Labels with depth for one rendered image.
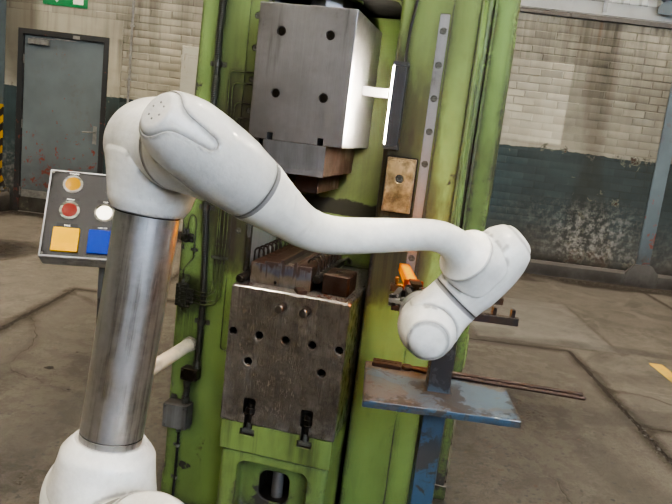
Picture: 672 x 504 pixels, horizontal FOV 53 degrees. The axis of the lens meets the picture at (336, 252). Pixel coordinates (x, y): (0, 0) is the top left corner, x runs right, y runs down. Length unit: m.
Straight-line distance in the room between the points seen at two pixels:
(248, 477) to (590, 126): 6.69
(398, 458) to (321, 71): 1.29
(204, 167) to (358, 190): 1.66
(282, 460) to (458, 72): 1.33
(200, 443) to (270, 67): 1.34
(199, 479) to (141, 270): 1.65
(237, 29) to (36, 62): 6.70
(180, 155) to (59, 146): 7.89
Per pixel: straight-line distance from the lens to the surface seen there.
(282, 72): 2.09
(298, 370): 2.11
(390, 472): 2.41
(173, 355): 2.29
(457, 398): 1.84
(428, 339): 1.19
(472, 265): 1.18
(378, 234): 1.07
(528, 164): 8.17
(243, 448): 2.28
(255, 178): 0.92
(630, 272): 8.65
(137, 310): 1.07
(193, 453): 2.60
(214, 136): 0.89
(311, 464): 2.22
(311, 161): 2.05
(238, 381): 2.19
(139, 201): 1.03
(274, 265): 2.12
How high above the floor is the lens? 1.42
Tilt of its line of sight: 10 degrees down
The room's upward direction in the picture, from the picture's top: 7 degrees clockwise
